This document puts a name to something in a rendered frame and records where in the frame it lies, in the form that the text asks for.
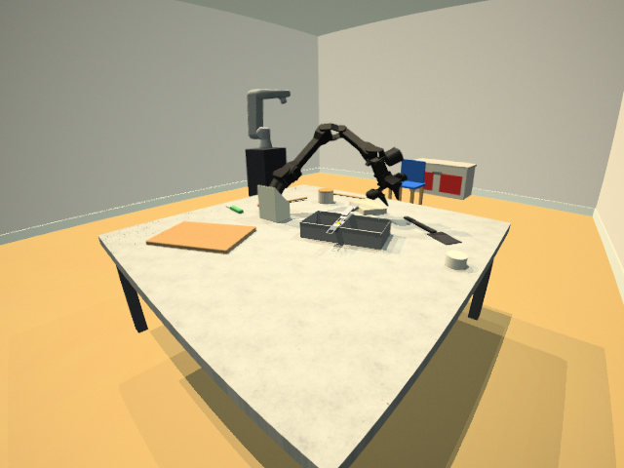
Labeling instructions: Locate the pale yellow flat square block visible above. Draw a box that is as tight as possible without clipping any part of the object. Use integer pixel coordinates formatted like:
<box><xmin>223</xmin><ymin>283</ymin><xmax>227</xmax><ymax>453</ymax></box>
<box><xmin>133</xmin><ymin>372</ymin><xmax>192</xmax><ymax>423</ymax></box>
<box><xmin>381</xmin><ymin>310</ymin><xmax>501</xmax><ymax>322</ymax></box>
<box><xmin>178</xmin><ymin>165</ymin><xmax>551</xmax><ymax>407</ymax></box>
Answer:
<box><xmin>349</xmin><ymin>199</ymin><xmax>387</xmax><ymax>215</ymax></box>

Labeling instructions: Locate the cream short cylinder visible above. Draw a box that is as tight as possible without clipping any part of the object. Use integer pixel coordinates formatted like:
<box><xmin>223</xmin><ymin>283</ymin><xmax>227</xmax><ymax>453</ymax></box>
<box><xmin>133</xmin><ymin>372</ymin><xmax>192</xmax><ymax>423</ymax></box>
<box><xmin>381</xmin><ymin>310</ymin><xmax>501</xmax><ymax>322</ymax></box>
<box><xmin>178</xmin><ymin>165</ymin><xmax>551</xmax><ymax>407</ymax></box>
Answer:
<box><xmin>445</xmin><ymin>251</ymin><xmax>468</xmax><ymax>270</ymax></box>

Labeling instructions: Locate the light wooden board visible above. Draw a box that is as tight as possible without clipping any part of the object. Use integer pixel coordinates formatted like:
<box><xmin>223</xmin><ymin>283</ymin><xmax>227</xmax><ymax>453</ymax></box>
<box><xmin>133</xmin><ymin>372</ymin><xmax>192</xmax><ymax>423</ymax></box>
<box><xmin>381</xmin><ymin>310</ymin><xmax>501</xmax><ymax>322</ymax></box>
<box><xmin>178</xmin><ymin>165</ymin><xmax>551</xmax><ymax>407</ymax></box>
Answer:
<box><xmin>145</xmin><ymin>221</ymin><xmax>256</xmax><ymax>254</ymax></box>

